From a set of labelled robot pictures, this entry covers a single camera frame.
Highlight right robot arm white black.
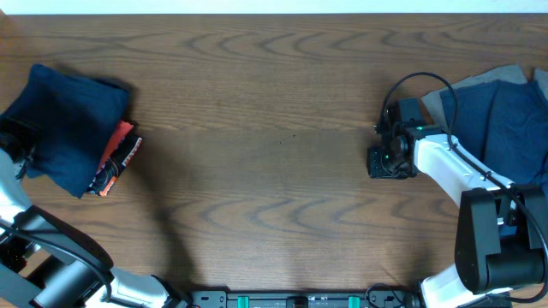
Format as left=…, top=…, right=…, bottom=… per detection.
left=367, top=98, right=547, bottom=307

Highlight dark navy shorts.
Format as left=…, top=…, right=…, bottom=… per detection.
left=1, top=64, right=130, bottom=198

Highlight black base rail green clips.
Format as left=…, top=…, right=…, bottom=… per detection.
left=188, top=283, right=424, bottom=308

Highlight folded red shirt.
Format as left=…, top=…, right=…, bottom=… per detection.
left=97, top=121, right=134, bottom=172

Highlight blue denim garment pile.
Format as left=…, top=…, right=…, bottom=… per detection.
left=440, top=80, right=547, bottom=192

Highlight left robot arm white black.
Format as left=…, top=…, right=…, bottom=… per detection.
left=1, top=118, right=193, bottom=308

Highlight folded black printed shirt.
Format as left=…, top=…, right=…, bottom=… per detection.
left=87, top=133, right=142, bottom=197

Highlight grey garment under pile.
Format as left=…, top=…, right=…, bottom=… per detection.
left=421, top=64, right=547, bottom=128

